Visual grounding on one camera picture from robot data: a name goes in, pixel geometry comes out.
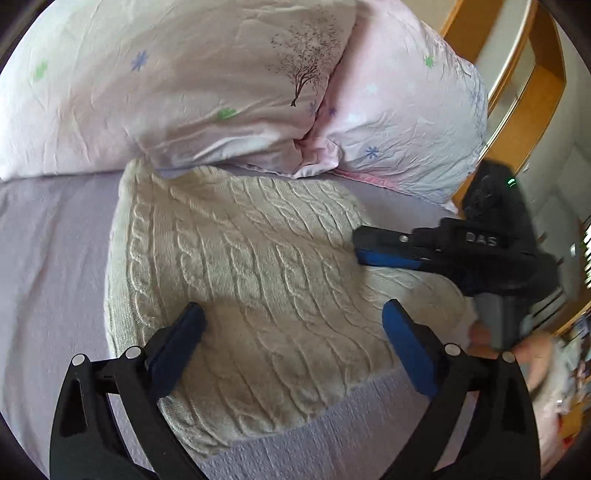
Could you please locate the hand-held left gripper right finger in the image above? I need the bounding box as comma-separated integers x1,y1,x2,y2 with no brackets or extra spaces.
382,298,542,480

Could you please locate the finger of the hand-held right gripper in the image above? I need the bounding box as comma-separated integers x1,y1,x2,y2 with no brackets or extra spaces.
353,226,444,275

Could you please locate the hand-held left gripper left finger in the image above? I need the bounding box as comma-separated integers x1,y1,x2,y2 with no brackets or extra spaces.
49,302,207,480

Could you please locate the cream cable-knit sweater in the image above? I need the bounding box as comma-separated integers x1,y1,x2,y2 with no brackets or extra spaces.
104,159,481,457

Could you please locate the person's pink sleeved forearm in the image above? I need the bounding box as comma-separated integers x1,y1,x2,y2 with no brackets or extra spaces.
526,335,583,478

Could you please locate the person's right hand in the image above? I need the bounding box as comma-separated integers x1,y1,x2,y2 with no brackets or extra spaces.
469,319,555,366

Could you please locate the pink flower-print pillow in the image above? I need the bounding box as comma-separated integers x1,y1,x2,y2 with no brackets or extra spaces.
295,0,489,214

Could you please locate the wooden headboard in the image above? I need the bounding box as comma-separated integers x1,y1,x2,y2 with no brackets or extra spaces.
438,0,591,337

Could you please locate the pink tree-print pillow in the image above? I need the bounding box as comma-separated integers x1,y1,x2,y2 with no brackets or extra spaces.
0,0,358,182

